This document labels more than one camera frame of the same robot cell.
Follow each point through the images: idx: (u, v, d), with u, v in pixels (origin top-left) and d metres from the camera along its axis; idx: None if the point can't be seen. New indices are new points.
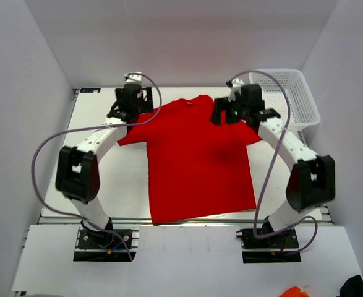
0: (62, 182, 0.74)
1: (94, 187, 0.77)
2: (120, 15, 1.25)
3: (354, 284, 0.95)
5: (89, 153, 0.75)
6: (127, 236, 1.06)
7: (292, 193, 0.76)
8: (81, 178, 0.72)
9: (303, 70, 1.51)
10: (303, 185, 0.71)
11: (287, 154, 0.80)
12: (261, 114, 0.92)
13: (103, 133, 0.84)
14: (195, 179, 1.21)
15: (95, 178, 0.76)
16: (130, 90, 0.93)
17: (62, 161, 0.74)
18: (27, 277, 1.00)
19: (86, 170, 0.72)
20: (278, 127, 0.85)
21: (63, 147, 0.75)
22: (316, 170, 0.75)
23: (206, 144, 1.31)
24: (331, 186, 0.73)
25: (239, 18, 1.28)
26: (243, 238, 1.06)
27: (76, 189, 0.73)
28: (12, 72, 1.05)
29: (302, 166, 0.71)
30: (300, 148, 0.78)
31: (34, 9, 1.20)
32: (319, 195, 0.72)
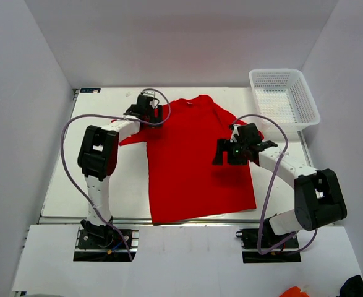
0: (85, 156, 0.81)
1: (112, 164, 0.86)
2: (120, 15, 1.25)
3: (353, 284, 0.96)
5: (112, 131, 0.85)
6: (127, 236, 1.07)
7: (300, 213, 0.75)
8: (104, 151, 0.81)
9: (303, 70, 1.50)
10: (308, 200, 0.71)
11: (287, 173, 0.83)
12: (258, 145, 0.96)
13: (121, 123, 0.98)
14: (195, 179, 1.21)
15: (114, 155, 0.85)
16: (143, 98, 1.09)
17: (86, 137, 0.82)
18: (28, 277, 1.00)
19: (111, 144, 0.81)
20: (276, 153, 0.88)
21: (89, 125, 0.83)
22: (321, 185, 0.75)
23: (206, 146, 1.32)
24: (339, 200, 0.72)
25: (239, 18, 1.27)
26: (243, 238, 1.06)
27: (99, 161, 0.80)
28: (12, 72, 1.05)
29: (304, 181, 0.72)
30: (299, 166, 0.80)
31: (34, 8, 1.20)
32: (329, 211, 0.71)
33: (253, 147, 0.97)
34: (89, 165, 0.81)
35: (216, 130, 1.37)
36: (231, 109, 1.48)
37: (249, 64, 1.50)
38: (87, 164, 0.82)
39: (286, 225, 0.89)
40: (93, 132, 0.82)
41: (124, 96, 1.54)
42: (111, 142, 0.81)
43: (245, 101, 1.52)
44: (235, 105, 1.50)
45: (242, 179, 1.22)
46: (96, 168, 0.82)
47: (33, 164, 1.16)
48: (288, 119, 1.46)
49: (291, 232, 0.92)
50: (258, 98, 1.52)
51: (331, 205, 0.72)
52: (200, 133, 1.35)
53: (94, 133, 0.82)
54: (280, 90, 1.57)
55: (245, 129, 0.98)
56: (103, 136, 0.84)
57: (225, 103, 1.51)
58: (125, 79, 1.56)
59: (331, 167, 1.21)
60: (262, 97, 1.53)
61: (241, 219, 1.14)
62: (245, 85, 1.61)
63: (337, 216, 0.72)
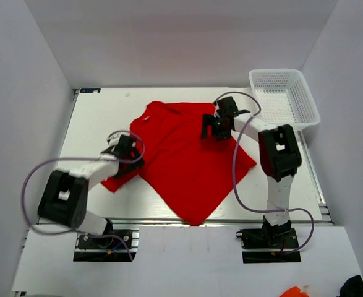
0: (46, 206, 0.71)
1: (79, 215, 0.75)
2: (120, 15, 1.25)
3: (354, 284, 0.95)
5: (80, 177, 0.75)
6: (127, 236, 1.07)
7: (265, 164, 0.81)
8: (68, 202, 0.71)
9: (303, 70, 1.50)
10: (268, 149, 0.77)
11: (253, 130, 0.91)
12: (234, 113, 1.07)
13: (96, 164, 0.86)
14: (200, 172, 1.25)
15: (81, 205, 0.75)
16: (127, 137, 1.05)
17: (50, 184, 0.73)
18: (28, 277, 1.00)
19: (76, 193, 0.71)
20: (247, 117, 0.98)
21: (54, 170, 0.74)
22: (282, 139, 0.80)
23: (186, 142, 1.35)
24: (295, 148, 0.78)
25: (239, 18, 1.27)
26: (243, 238, 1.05)
27: (62, 214, 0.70)
28: (12, 73, 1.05)
29: (266, 134, 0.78)
30: (264, 124, 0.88)
31: (34, 9, 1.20)
32: (287, 160, 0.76)
33: (230, 115, 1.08)
34: (51, 218, 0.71)
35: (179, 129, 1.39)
36: None
37: (249, 65, 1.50)
38: (49, 217, 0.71)
39: (274, 202, 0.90)
40: (59, 177, 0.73)
41: (124, 96, 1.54)
42: (77, 190, 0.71)
43: (245, 100, 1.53)
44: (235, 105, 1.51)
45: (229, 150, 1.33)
46: (58, 221, 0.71)
47: (33, 164, 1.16)
48: (288, 120, 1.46)
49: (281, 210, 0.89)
50: (258, 98, 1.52)
51: (289, 154, 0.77)
52: (170, 137, 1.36)
53: (59, 179, 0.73)
54: (280, 90, 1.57)
55: (224, 101, 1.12)
56: (70, 181, 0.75)
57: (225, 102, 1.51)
58: (124, 79, 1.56)
59: (331, 166, 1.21)
60: (262, 98, 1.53)
61: (240, 219, 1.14)
62: (245, 85, 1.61)
63: (295, 166, 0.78)
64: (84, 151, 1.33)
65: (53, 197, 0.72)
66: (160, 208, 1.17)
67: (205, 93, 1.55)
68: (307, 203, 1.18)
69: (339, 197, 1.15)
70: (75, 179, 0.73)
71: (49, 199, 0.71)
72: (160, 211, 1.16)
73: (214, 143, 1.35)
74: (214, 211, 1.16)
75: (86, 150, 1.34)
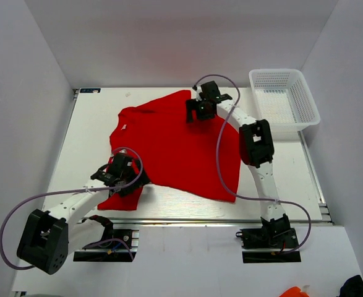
0: (24, 250, 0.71)
1: (60, 257, 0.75)
2: (120, 15, 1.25)
3: (353, 284, 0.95)
5: (59, 221, 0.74)
6: (127, 236, 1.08)
7: (243, 154, 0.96)
8: (46, 249, 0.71)
9: (303, 70, 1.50)
10: (247, 144, 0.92)
11: (235, 122, 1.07)
12: (217, 98, 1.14)
13: (80, 198, 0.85)
14: (196, 156, 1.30)
15: (62, 248, 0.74)
16: (121, 158, 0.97)
17: (29, 227, 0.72)
18: (28, 277, 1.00)
19: (53, 241, 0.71)
20: (229, 106, 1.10)
21: (33, 211, 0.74)
22: (258, 132, 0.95)
23: (175, 136, 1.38)
24: (269, 142, 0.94)
25: (239, 18, 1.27)
26: (243, 238, 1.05)
27: (39, 260, 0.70)
28: (12, 72, 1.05)
29: (245, 130, 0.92)
30: (245, 117, 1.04)
31: (34, 8, 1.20)
32: (263, 151, 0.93)
33: (213, 100, 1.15)
34: (29, 260, 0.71)
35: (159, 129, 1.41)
36: None
37: (249, 65, 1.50)
38: (28, 260, 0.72)
39: (264, 192, 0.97)
40: (37, 220, 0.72)
41: (124, 96, 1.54)
42: (54, 238, 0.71)
43: (245, 100, 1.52)
44: None
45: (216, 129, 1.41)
46: (38, 264, 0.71)
47: (33, 164, 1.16)
48: (288, 119, 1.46)
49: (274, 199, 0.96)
50: (258, 98, 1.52)
51: (264, 147, 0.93)
52: (155, 135, 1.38)
53: (38, 221, 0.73)
54: (280, 90, 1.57)
55: (206, 86, 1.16)
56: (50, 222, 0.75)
57: None
58: (124, 79, 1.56)
59: (330, 167, 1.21)
60: (261, 98, 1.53)
61: (241, 219, 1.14)
62: (245, 85, 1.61)
63: (269, 153, 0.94)
64: (84, 151, 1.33)
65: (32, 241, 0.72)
66: (160, 208, 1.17)
67: None
68: (307, 203, 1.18)
69: (338, 197, 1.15)
70: (54, 223, 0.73)
71: (28, 243, 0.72)
72: (161, 211, 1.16)
73: (200, 129, 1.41)
74: (215, 211, 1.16)
75: (86, 150, 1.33)
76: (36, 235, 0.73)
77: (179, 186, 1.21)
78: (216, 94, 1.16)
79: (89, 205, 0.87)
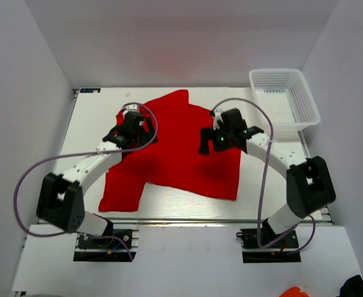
0: (42, 210, 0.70)
1: (76, 219, 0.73)
2: (120, 15, 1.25)
3: (353, 284, 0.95)
5: (74, 183, 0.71)
6: (127, 236, 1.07)
7: (293, 201, 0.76)
8: (64, 210, 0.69)
9: (303, 70, 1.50)
10: (302, 189, 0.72)
11: (277, 163, 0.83)
12: (245, 132, 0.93)
13: (93, 161, 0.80)
14: (196, 156, 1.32)
15: (78, 210, 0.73)
16: (132, 117, 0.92)
17: (45, 189, 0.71)
18: (28, 276, 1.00)
19: (69, 202, 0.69)
20: (264, 141, 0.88)
21: (47, 174, 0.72)
22: (310, 172, 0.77)
23: (174, 136, 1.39)
24: (328, 185, 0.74)
25: (239, 18, 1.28)
26: (243, 238, 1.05)
27: (59, 220, 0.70)
28: (12, 73, 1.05)
29: (297, 171, 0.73)
30: (289, 154, 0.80)
31: (34, 8, 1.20)
32: (321, 198, 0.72)
33: (240, 134, 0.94)
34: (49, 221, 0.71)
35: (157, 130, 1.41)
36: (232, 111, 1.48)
37: (248, 65, 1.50)
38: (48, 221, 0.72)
39: (285, 223, 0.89)
40: (52, 182, 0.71)
41: (124, 96, 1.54)
42: (70, 199, 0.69)
43: (245, 100, 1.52)
44: (234, 105, 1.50)
45: None
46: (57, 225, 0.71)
47: (33, 164, 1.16)
48: (288, 119, 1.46)
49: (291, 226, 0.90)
50: (258, 98, 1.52)
51: (322, 191, 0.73)
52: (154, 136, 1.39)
53: (54, 183, 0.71)
54: (280, 90, 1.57)
55: (229, 116, 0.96)
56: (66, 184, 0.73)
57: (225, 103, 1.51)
58: (124, 79, 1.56)
59: (330, 167, 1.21)
60: (262, 98, 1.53)
61: (240, 219, 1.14)
62: (245, 85, 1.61)
63: (328, 201, 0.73)
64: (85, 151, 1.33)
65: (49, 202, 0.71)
66: (160, 208, 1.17)
67: (205, 94, 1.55)
68: None
69: (338, 197, 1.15)
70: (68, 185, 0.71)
71: (46, 205, 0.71)
72: (161, 211, 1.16)
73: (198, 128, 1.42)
74: (214, 211, 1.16)
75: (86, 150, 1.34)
76: (53, 198, 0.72)
77: (180, 186, 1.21)
78: (242, 125, 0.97)
79: (102, 166, 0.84)
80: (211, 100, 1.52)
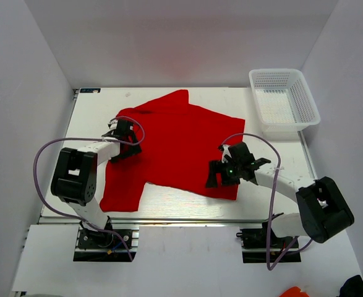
0: (58, 182, 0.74)
1: (91, 189, 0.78)
2: (120, 15, 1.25)
3: (353, 284, 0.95)
5: (89, 153, 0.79)
6: (127, 236, 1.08)
7: (309, 226, 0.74)
8: (81, 176, 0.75)
9: (303, 70, 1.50)
10: (314, 211, 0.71)
11: (286, 187, 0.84)
12: (253, 164, 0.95)
13: (100, 144, 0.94)
14: (196, 155, 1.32)
15: (93, 179, 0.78)
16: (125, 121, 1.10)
17: (61, 161, 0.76)
18: (27, 276, 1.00)
19: (88, 166, 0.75)
20: (271, 169, 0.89)
21: (63, 148, 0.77)
22: (322, 194, 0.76)
23: (174, 137, 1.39)
24: (344, 206, 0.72)
25: (239, 18, 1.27)
26: (243, 238, 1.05)
27: (75, 189, 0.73)
28: (12, 73, 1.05)
29: (307, 193, 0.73)
30: (297, 179, 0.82)
31: (34, 8, 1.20)
32: (337, 221, 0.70)
33: (247, 166, 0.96)
34: (64, 192, 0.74)
35: (156, 131, 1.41)
36: (232, 112, 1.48)
37: (248, 65, 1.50)
38: (62, 193, 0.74)
39: (289, 232, 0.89)
40: (68, 154, 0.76)
41: (124, 96, 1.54)
42: (88, 164, 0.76)
43: (245, 101, 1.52)
44: (235, 105, 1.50)
45: (214, 127, 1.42)
46: (72, 196, 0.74)
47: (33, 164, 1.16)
48: (288, 120, 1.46)
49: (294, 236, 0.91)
50: (258, 98, 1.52)
51: (339, 213, 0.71)
52: (154, 137, 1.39)
53: (69, 156, 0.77)
54: (280, 90, 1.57)
55: (236, 149, 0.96)
56: (79, 159, 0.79)
57: (226, 103, 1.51)
58: (124, 79, 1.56)
59: (330, 166, 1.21)
60: (262, 98, 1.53)
61: (240, 219, 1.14)
62: (245, 85, 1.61)
63: (347, 223, 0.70)
64: None
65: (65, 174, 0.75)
66: (160, 208, 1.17)
67: (205, 94, 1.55)
68: None
69: None
70: (83, 155, 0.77)
71: (62, 175, 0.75)
72: (161, 211, 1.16)
73: (198, 128, 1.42)
74: (215, 211, 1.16)
75: None
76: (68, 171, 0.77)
77: (180, 185, 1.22)
78: (250, 158, 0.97)
79: (106, 151, 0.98)
80: (211, 100, 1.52)
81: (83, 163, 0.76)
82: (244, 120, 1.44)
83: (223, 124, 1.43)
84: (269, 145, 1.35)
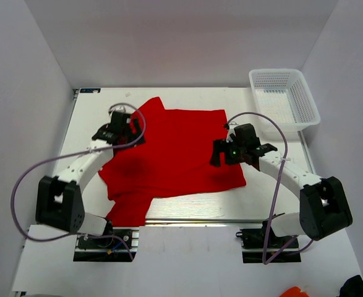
0: (42, 215, 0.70)
1: (78, 218, 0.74)
2: (120, 15, 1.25)
3: (353, 284, 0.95)
5: (71, 183, 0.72)
6: (127, 236, 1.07)
7: (305, 222, 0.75)
8: (64, 210, 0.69)
9: (303, 70, 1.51)
10: (315, 210, 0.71)
11: (289, 180, 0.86)
12: (258, 149, 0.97)
13: (88, 159, 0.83)
14: (188, 159, 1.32)
15: (80, 208, 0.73)
16: (120, 116, 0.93)
17: (42, 193, 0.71)
18: (27, 276, 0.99)
19: (69, 200, 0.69)
20: (277, 159, 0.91)
21: (43, 177, 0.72)
22: (326, 193, 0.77)
23: (158, 147, 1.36)
24: (344, 208, 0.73)
25: (239, 18, 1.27)
26: (243, 238, 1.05)
27: (60, 223, 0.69)
28: (12, 72, 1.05)
29: (311, 190, 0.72)
30: (303, 174, 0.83)
31: (34, 9, 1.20)
32: (336, 220, 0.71)
33: (252, 151, 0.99)
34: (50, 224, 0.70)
35: (141, 146, 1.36)
36: (232, 111, 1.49)
37: (248, 65, 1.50)
38: (48, 225, 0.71)
39: (288, 230, 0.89)
40: (49, 185, 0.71)
41: (124, 96, 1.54)
42: (70, 197, 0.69)
43: (245, 100, 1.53)
44: (234, 105, 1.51)
45: (198, 129, 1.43)
46: (57, 227, 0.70)
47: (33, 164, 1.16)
48: (288, 120, 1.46)
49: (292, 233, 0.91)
50: (258, 98, 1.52)
51: (338, 214, 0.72)
52: (140, 152, 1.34)
53: (51, 185, 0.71)
54: (280, 90, 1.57)
55: (243, 132, 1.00)
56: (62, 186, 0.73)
57: (225, 103, 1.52)
58: (124, 80, 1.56)
59: (330, 167, 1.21)
60: (262, 98, 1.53)
61: (240, 219, 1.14)
62: (245, 85, 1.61)
63: (344, 224, 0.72)
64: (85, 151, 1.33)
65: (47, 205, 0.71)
66: (161, 208, 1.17)
67: (204, 94, 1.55)
68: None
69: None
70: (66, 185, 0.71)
71: (45, 208, 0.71)
72: (161, 211, 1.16)
73: (183, 133, 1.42)
74: (215, 211, 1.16)
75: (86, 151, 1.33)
76: (51, 201, 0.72)
77: (184, 191, 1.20)
78: (255, 143, 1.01)
79: (96, 164, 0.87)
80: (210, 100, 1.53)
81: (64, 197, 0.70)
82: (224, 110, 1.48)
83: (221, 122, 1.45)
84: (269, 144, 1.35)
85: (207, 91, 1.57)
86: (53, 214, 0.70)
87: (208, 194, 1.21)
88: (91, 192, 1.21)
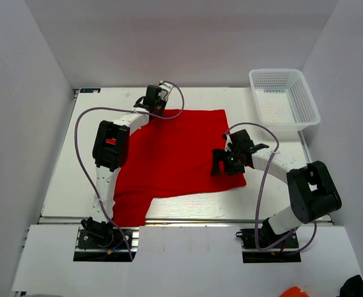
0: (99, 149, 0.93)
1: (123, 157, 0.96)
2: (120, 15, 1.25)
3: (354, 284, 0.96)
5: (123, 126, 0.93)
6: (127, 236, 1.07)
7: (296, 207, 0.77)
8: (117, 146, 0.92)
9: (303, 70, 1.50)
10: (303, 193, 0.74)
11: (279, 169, 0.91)
12: (251, 148, 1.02)
13: (133, 116, 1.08)
14: (192, 158, 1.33)
15: (126, 148, 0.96)
16: (153, 89, 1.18)
17: (101, 132, 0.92)
18: (27, 276, 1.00)
19: (122, 139, 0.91)
20: (268, 153, 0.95)
21: (102, 122, 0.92)
22: (313, 178, 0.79)
23: (164, 146, 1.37)
24: (331, 190, 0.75)
25: (239, 18, 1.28)
26: (243, 238, 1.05)
27: (112, 155, 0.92)
28: (12, 73, 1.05)
29: (297, 175, 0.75)
30: (290, 161, 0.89)
31: (34, 9, 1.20)
32: (324, 202, 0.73)
33: (246, 151, 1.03)
34: (103, 157, 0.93)
35: (148, 144, 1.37)
36: (232, 111, 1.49)
37: (248, 64, 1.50)
38: (102, 158, 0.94)
39: (287, 226, 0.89)
40: (106, 127, 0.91)
41: (124, 96, 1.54)
42: (123, 137, 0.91)
43: (245, 101, 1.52)
44: (235, 105, 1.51)
45: (201, 129, 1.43)
46: (109, 159, 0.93)
47: (33, 164, 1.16)
48: (288, 120, 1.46)
49: (291, 229, 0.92)
50: (258, 98, 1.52)
51: (326, 196, 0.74)
52: (146, 150, 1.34)
53: (107, 128, 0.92)
54: (280, 90, 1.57)
55: (237, 135, 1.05)
56: (115, 130, 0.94)
57: (225, 103, 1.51)
58: (124, 80, 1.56)
59: (330, 166, 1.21)
60: (262, 98, 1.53)
61: (240, 219, 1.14)
62: (245, 85, 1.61)
63: (334, 205, 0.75)
64: (85, 151, 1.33)
65: (103, 143, 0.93)
66: (161, 208, 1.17)
67: (205, 94, 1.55)
68: None
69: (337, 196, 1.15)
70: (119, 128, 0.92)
71: (101, 144, 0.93)
72: (161, 211, 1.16)
73: (187, 133, 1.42)
74: (214, 211, 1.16)
75: (86, 150, 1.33)
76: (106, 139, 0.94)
77: (187, 190, 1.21)
78: (249, 144, 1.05)
79: (137, 124, 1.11)
80: (211, 101, 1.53)
81: (117, 137, 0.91)
82: (224, 110, 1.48)
83: (221, 122, 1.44)
84: (268, 144, 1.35)
85: (208, 91, 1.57)
86: (107, 149, 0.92)
87: (208, 193, 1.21)
88: (89, 193, 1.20)
